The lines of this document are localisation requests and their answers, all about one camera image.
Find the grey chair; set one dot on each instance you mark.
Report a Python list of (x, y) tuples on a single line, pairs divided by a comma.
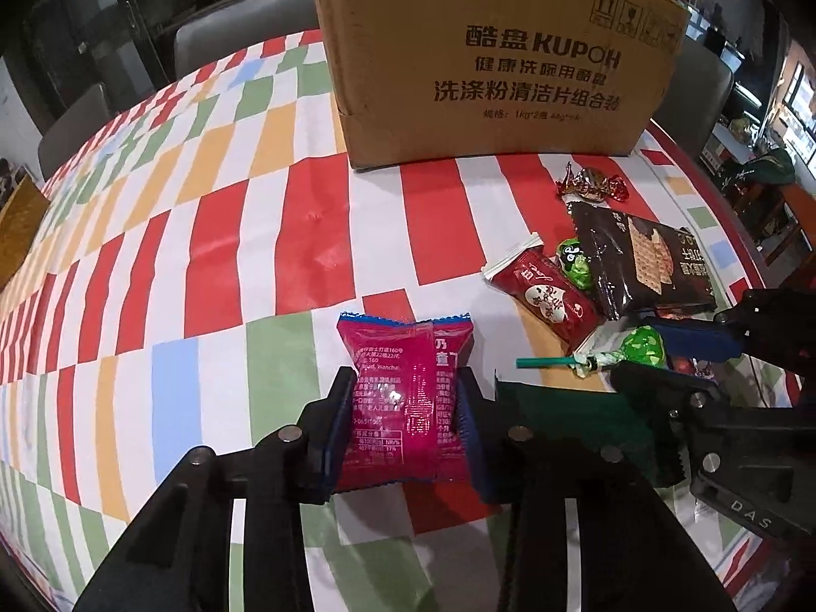
[(692, 95), (242, 32), (70, 134)]

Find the dark cracker packet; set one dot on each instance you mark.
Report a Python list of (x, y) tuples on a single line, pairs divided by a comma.
[(644, 255)]

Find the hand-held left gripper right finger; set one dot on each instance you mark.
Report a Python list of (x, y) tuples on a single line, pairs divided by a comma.
[(470, 433)]

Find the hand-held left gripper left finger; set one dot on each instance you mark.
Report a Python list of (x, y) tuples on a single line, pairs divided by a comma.
[(338, 433)]

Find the dark green snack packet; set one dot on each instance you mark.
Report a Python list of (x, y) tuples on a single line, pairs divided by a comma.
[(567, 421)]

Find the pink snack packet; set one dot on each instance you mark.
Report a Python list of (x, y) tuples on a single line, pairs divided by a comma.
[(398, 395)]

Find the green bag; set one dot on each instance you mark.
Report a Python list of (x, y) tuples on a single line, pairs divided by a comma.
[(765, 169)]

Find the green lollipop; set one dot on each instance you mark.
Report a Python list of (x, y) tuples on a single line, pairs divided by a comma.
[(574, 261), (644, 347)]

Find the brown foil wrapped candy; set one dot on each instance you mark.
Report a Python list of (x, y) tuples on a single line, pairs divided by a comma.
[(593, 183)]

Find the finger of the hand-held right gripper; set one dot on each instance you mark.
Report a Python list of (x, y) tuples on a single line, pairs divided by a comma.
[(695, 335), (663, 389)]

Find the red heart snack packet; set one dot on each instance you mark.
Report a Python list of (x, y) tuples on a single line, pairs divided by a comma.
[(548, 290)]

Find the checkered tablecloth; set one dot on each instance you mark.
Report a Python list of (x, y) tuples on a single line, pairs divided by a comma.
[(191, 236)]

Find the brown cardboard box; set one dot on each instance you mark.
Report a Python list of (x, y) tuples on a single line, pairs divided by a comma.
[(484, 57)]

